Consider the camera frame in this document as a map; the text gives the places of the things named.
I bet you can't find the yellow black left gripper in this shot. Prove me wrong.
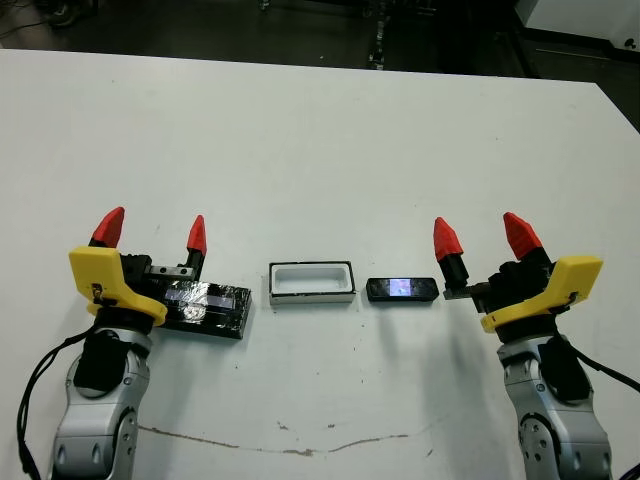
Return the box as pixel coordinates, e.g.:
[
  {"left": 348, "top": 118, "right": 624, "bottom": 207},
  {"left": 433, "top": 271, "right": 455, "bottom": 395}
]
[{"left": 68, "top": 206, "right": 208, "bottom": 331}]

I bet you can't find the white camera box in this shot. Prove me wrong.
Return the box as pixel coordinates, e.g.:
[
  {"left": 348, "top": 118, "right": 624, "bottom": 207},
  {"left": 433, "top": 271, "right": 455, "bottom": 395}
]
[{"left": 268, "top": 259, "right": 357, "bottom": 306}]

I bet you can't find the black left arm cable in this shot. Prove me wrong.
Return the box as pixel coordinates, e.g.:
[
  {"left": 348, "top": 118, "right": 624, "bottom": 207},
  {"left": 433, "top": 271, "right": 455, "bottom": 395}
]
[{"left": 16, "top": 329, "right": 101, "bottom": 480}]

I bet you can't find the black camera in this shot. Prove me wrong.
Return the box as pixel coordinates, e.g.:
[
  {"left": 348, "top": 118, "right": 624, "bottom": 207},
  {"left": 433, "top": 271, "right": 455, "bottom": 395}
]
[{"left": 365, "top": 276, "right": 440, "bottom": 305}]

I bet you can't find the glossy black box lid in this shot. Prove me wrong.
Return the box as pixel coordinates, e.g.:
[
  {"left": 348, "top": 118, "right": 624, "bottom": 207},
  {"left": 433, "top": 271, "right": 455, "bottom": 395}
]
[{"left": 162, "top": 279, "right": 254, "bottom": 342}]

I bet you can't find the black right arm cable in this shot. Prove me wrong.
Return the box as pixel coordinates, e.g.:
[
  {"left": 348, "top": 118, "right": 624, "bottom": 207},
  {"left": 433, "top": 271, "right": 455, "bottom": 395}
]
[{"left": 564, "top": 339, "right": 640, "bottom": 394}]

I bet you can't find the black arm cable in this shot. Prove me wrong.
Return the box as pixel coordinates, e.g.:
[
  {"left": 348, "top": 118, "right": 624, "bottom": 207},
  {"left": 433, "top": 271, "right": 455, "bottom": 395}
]
[
  {"left": 16, "top": 329, "right": 101, "bottom": 480},
  {"left": 564, "top": 339, "right": 640, "bottom": 394}
]

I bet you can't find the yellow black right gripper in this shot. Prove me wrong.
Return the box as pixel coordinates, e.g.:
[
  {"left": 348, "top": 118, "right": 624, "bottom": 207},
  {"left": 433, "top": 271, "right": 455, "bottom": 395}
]
[{"left": 432, "top": 211, "right": 604, "bottom": 334}]

